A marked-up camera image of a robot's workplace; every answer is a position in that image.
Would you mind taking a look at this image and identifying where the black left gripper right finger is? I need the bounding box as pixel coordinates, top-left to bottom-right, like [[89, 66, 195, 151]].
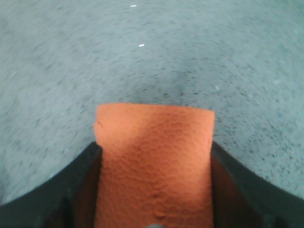
[[211, 142, 304, 228]]

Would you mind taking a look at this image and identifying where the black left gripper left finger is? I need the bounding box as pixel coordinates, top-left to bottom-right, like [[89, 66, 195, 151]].
[[0, 142, 102, 228]]

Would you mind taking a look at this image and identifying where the orange foam cube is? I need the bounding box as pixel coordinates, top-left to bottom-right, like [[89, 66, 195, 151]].
[[94, 103, 215, 228]]

